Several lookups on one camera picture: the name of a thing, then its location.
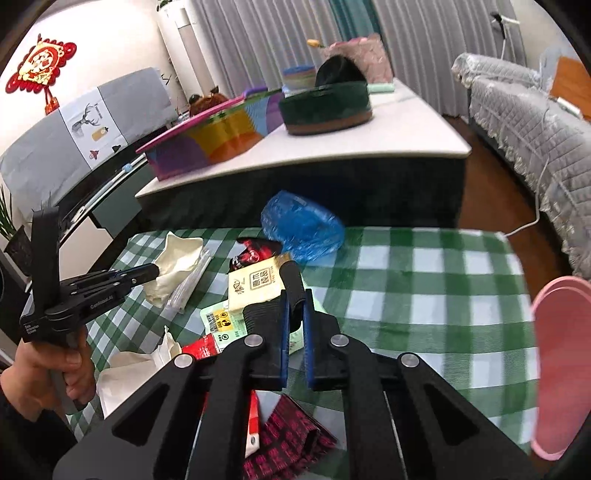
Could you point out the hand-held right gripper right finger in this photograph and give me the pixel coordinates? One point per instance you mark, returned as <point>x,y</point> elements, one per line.
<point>309,337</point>

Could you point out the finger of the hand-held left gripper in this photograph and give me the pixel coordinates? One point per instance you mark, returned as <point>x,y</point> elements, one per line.
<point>101,293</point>
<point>138,272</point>

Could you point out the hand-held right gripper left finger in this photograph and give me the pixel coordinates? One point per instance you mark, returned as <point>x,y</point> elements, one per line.
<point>284,332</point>

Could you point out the white tissue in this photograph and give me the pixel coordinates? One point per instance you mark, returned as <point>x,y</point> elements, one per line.
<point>175,258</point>

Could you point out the black cylindrical object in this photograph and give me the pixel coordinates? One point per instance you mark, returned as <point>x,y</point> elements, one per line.
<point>293,286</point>

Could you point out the cream snack packet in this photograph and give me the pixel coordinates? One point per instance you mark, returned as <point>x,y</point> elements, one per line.
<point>258,286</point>

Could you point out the red paper box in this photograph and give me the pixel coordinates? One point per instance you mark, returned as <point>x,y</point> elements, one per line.
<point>203,346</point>

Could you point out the black red snack packet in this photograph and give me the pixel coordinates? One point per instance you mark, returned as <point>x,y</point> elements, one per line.
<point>251,256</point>

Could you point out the black pink patterned box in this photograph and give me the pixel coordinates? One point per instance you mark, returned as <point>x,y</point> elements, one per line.
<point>291,429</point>

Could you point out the pink plastic bucket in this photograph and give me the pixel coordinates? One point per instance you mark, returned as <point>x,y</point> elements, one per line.
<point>563,360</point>

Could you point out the person's left forearm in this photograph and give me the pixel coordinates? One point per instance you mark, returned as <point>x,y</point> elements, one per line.
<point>27,438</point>

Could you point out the person's left hand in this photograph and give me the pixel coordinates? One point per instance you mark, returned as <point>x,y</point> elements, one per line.
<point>41,369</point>

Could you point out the clear plastic wrapper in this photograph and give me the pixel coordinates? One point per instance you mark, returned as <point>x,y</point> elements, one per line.
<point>184,290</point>

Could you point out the green white packet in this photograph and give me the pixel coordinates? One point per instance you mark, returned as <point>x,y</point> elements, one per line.
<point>221,323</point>

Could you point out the white paper bag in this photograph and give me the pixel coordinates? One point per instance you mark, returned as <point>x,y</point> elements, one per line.
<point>124,374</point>

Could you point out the potted green plant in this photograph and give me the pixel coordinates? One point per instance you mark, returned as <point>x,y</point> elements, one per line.
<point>11,230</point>

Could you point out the black television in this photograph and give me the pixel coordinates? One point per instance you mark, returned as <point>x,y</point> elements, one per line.
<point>83,198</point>

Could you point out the blue plastic bag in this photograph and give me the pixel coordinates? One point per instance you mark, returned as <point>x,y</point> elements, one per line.
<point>300,226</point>

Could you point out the green checked tablecloth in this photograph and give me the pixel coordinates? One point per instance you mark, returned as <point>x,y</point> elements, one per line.
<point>415,300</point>

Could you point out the grey television cover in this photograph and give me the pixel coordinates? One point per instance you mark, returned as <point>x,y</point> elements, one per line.
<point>46,152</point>

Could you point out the rainbow storage box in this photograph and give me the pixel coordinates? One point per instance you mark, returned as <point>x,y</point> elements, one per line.
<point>221,138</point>

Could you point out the brown ornament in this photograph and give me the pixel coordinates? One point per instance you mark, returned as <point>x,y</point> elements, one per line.
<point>207,101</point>

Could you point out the white top coffee table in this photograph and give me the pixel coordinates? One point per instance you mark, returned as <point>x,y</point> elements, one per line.
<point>369,138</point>

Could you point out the dark green round bowl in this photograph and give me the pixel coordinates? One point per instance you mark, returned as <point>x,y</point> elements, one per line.
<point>323,110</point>

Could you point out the white standing air conditioner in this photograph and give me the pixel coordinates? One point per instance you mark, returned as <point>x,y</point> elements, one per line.
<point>184,46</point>

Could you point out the stack of coloured bowls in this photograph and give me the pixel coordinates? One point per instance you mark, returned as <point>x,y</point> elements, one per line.
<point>298,78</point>

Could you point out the mint green cloth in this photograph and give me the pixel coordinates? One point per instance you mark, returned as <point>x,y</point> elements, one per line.
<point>381,87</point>

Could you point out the black fabric bag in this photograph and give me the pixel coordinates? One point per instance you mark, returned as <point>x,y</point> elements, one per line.
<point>339,71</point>

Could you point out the small green plant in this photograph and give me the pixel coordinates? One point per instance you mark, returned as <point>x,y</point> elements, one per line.
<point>164,4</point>

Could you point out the pink woven basket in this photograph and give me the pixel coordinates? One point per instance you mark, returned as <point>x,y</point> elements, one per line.
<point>374,60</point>

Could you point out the grey quilted sofa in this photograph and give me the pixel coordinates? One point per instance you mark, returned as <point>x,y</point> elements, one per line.
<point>531,120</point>

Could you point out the teal curtain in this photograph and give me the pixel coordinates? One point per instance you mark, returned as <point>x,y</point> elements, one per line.
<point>353,18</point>

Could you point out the grey curtain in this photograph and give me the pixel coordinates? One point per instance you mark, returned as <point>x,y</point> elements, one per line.
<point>438,37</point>

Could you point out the white power strip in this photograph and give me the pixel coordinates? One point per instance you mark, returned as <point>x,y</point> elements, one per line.
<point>569,107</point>

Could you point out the orange cushion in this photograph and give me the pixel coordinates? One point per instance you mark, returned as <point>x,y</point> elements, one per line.
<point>572,78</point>

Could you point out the red knot wall decoration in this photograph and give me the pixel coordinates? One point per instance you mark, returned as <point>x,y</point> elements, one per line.
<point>39,62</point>

